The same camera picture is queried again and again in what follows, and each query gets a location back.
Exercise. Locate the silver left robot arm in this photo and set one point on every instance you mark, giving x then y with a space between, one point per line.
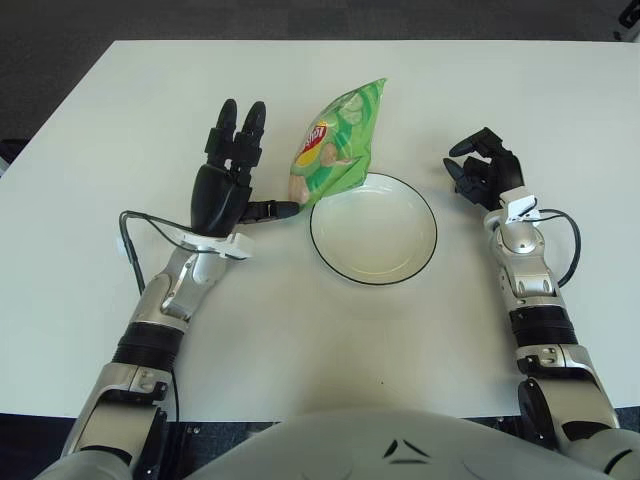
150 340

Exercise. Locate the black chair base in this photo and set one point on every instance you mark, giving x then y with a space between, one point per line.
631 20

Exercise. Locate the white plate with black rim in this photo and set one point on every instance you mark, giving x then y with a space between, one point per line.
380 240

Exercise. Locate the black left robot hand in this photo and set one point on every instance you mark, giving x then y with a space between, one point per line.
215 195

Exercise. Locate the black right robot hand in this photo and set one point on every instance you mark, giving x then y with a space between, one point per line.
505 170

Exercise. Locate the grey robot torso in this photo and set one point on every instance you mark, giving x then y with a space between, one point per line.
390 440

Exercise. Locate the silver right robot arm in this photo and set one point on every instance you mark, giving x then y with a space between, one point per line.
527 280

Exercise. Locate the green chips snack bag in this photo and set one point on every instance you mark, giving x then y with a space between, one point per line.
340 145

